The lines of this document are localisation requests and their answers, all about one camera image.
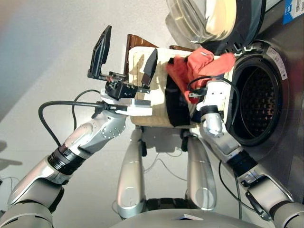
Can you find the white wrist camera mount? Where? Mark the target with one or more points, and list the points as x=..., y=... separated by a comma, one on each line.
x=140, y=107
x=216, y=95

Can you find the grey washing machine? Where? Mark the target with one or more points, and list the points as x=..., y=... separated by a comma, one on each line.
x=292, y=95

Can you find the orange-red cloth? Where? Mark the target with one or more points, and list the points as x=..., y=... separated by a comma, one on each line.
x=197, y=64

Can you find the blue energy label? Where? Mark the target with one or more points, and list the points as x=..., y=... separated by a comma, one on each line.
x=288, y=14

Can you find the silver robot leg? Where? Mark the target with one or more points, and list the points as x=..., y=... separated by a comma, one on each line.
x=130, y=178
x=200, y=178

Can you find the round washing machine door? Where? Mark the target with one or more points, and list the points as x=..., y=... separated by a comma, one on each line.
x=256, y=21

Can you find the black cloth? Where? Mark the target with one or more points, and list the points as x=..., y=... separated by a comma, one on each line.
x=175, y=107

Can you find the pale woven laundry basket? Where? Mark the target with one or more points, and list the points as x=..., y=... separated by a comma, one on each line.
x=161, y=99

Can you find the silver robot torso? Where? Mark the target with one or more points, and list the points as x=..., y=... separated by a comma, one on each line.
x=154, y=221

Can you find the brown wooden basket stand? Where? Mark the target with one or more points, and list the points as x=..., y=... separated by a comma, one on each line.
x=133, y=41

